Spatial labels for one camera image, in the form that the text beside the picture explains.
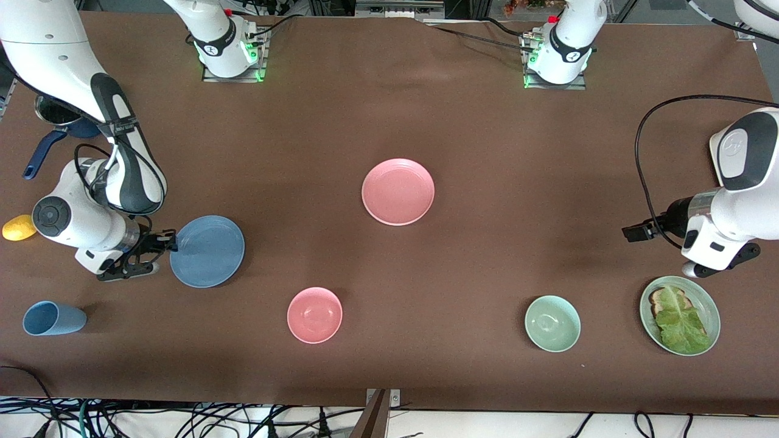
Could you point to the yellow lemon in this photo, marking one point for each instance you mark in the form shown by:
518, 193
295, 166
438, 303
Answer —
17, 229

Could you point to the grey metal box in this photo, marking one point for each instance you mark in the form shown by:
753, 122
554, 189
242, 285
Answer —
398, 7

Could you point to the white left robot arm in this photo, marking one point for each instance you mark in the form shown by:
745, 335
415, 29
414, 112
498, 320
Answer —
748, 207

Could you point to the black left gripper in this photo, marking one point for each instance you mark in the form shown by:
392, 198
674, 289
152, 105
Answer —
671, 222

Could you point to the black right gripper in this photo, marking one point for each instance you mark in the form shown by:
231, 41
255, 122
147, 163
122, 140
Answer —
148, 241

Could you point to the brown table cover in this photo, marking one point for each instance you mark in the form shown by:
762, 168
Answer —
462, 365

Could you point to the mint green bowl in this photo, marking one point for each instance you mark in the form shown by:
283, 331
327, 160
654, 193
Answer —
552, 323

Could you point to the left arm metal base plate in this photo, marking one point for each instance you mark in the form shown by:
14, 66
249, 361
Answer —
557, 86

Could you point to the aluminium frame rail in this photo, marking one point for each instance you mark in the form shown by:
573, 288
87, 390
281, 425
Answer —
744, 33

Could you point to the pink plate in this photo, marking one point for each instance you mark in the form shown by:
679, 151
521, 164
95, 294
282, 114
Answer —
398, 192

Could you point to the glass saucepan lid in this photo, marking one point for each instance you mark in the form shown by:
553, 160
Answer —
55, 112

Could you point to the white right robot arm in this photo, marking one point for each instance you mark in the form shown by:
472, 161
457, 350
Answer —
61, 61

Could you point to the green lettuce leaf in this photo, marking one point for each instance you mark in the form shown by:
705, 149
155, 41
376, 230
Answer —
681, 328

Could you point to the mint green plate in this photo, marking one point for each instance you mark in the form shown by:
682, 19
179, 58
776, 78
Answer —
706, 304

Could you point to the dark blue saucepan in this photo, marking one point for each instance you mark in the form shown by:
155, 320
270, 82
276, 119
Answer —
42, 152

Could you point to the dark camera post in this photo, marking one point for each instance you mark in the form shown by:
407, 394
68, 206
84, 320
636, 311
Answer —
374, 420

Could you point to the small metal bracket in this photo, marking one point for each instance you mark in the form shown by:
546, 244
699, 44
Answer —
395, 398

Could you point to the blue plate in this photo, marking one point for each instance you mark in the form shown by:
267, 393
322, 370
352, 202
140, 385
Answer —
210, 251

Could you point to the blue cup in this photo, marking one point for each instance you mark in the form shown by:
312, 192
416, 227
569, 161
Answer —
55, 319

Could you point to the pink bowl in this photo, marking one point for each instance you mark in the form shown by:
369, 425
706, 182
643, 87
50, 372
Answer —
314, 315

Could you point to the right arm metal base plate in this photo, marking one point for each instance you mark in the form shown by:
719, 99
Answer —
234, 78

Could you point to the toast slice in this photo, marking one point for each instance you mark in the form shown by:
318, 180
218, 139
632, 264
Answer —
656, 298

